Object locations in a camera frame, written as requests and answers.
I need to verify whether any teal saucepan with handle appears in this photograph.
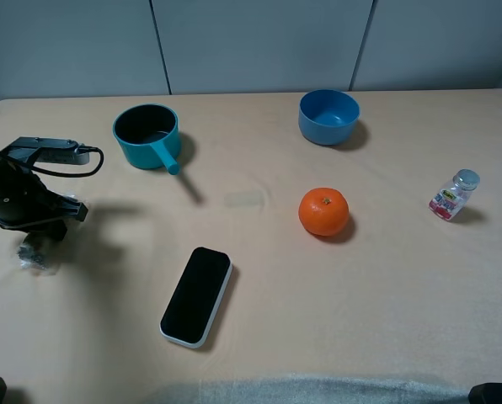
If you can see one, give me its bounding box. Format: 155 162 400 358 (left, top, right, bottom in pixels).
113 104 181 175

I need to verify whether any clear snack packet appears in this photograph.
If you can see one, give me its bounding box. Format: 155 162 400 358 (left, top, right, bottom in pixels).
15 192 80 277

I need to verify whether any orange mandarin fruit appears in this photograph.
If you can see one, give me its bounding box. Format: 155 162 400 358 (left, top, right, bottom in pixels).
298 188 350 237

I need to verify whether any black object bottom right corner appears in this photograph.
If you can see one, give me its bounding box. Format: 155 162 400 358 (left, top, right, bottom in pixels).
468 383 502 404

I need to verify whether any blue plastic bowl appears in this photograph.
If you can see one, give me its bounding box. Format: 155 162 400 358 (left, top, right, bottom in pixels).
298 89 360 146

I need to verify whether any black camera cable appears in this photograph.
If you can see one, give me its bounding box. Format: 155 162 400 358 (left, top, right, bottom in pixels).
0 145 105 179

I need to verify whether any small clear candy bottle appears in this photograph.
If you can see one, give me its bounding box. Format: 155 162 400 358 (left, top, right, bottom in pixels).
429 169 480 221

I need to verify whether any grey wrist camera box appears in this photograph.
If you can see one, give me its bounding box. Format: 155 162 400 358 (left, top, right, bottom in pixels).
3 137 90 166

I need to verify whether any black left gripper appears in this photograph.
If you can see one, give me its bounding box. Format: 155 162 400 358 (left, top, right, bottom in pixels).
0 158 87 242

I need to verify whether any grey cloth at table edge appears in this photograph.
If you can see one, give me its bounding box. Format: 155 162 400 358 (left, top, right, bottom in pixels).
143 371 473 404

